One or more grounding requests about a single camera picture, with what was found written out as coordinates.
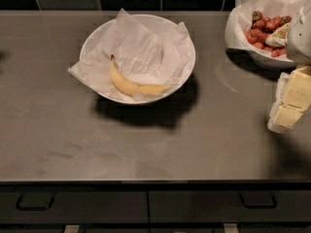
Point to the left black drawer handle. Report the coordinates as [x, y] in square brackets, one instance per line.
[35, 201]

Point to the white paper liner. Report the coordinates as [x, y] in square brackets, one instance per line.
[139, 49]

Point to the yellow banana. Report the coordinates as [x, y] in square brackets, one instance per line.
[129, 87]

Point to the black drawer handle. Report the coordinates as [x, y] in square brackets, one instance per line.
[258, 200]
[35, 201]

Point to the red strawberries pile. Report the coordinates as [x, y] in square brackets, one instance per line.
[268, 33]

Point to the white paper liner right bowl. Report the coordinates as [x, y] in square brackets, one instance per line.
[273, 8]

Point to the right black drawer handle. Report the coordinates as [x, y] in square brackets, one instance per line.
[258, 200]

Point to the dark drawer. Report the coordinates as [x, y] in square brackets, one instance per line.
[80, 208]
[225, 206]

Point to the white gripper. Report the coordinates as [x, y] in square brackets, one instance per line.
[300, 38]

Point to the white bowl with strawberries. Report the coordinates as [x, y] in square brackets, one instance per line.
[239, 21]

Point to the right dark drawer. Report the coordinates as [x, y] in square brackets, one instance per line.
[225, 206]

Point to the left dark drawer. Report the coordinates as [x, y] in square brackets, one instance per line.
[80, 208]

